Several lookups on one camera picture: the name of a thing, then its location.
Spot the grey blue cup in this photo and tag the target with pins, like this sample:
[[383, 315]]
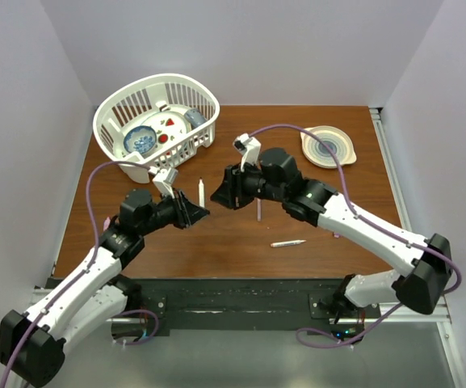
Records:
[[194, 117]]

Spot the beige plate blue rings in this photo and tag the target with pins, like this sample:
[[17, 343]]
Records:
[[329, 146]]

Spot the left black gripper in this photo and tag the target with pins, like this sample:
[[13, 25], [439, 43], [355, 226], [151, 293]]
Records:
[[186, 212]]

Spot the white plastic dish basket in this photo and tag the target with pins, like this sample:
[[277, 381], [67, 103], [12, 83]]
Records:
[[130, 105]]

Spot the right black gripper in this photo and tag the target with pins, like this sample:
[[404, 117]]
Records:
[[233, 186]]

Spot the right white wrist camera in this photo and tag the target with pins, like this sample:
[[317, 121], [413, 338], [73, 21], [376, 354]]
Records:
[[249, 148]]

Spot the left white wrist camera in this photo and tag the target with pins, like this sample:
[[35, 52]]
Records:
[[163, 181]]

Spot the white black-tip marker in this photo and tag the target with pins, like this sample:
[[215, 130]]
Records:
[[201, 193]]

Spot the blue patterned bowl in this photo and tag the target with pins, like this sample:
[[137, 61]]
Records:
[[140, 139]]

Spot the aluminium frame rail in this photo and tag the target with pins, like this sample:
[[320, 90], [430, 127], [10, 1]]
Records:
[[442, 318]]

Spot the purple pen cap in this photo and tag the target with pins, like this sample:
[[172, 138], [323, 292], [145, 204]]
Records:
[[106, 223]]

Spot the white pink-end marker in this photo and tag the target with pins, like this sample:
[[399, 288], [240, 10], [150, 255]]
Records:
[[288, 243]]

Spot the pink highlighter pen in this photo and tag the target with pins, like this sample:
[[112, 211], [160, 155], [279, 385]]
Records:
[[258, 210]]

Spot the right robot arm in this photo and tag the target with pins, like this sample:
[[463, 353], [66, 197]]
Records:
[[420, 266]]

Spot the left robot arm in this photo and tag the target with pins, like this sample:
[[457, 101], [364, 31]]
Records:
[[34, 344]]

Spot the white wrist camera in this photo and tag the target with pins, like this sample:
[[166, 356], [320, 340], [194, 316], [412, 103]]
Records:
[[249, 148], [163, 181]]

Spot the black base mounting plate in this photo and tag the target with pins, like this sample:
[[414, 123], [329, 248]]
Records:
[[254, 304]]

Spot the white strawberry plate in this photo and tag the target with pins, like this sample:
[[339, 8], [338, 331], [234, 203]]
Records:
[[169, 127]]

